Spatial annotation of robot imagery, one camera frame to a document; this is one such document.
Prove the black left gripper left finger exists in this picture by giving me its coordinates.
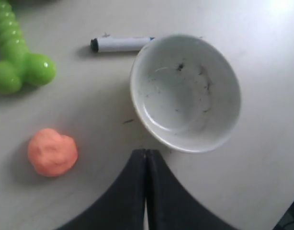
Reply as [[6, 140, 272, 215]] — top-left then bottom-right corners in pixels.
[[59, 149, 146, 230]]

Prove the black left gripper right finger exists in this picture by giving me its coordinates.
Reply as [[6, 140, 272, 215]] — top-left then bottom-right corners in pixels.
[[146, 150, 235, 230]]

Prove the orange play dough ball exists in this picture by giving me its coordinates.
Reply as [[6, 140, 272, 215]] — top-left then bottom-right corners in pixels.
[[27, 128, 78, 177]]

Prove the white ceramic bowl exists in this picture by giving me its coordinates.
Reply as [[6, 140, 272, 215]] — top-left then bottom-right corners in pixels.
[[130, 34, 241, 153]]

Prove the white marker with black cap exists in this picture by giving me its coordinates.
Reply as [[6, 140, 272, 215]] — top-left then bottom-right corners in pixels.
[[90, 37, 154, 53]]

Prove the green plastic bone toy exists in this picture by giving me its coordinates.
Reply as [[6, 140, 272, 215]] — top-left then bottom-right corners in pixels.
[[0, 0, 56, 94]]

